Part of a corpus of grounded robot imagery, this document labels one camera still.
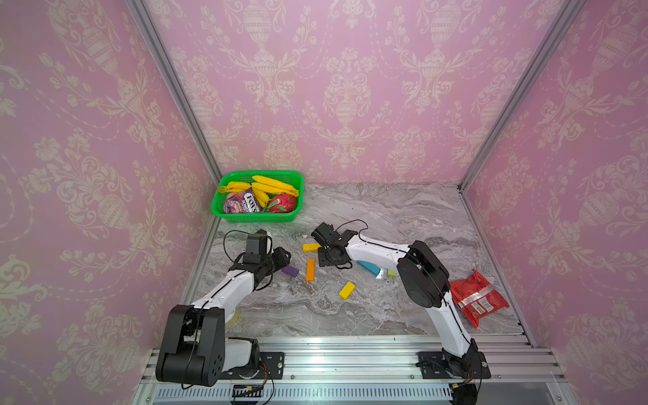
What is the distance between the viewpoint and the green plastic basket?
105 centimetres

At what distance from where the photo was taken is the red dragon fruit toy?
105cm

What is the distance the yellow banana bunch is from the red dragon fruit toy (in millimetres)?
37

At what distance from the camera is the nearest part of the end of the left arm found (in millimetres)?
670

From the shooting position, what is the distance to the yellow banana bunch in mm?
1110

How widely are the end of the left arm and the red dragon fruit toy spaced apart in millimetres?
227
